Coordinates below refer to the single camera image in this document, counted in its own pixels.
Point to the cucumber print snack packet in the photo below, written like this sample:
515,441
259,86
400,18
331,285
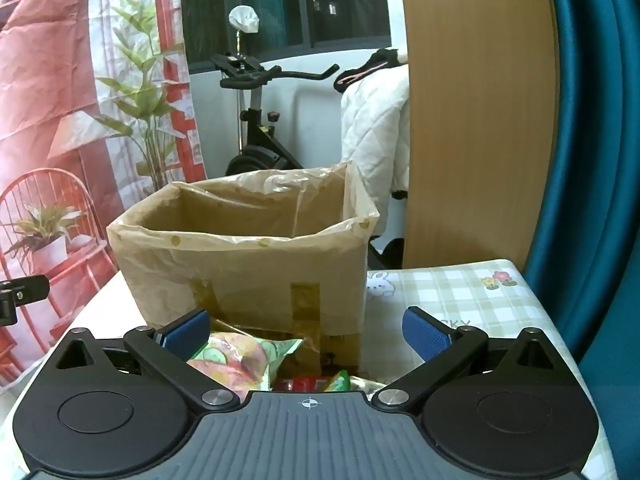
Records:
240,360

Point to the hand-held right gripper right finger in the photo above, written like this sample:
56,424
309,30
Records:
425,336

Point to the printed backdrop cloth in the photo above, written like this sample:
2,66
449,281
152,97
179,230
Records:
50,85

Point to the black pink garment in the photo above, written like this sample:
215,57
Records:
380,60

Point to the black exercise bike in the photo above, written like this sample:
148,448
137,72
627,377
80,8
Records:
260,140

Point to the translucent plastic liner bag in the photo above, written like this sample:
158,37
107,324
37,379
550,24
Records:
225,265

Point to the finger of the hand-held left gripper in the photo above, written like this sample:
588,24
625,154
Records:
25,290

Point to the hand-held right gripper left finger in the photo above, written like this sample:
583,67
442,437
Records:
187,334

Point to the brown cardboard box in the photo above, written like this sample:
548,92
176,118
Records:
345,347

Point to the red snack packet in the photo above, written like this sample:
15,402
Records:
305,385

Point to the teal curtain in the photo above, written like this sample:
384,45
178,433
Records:
600,160

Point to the white plastic bag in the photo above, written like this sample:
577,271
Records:
244,19

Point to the white quilted jacket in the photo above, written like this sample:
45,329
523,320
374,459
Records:
375,125

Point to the bright green snack packet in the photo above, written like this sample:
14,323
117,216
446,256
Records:
340,381

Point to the dark window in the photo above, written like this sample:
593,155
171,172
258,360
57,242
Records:
280,5

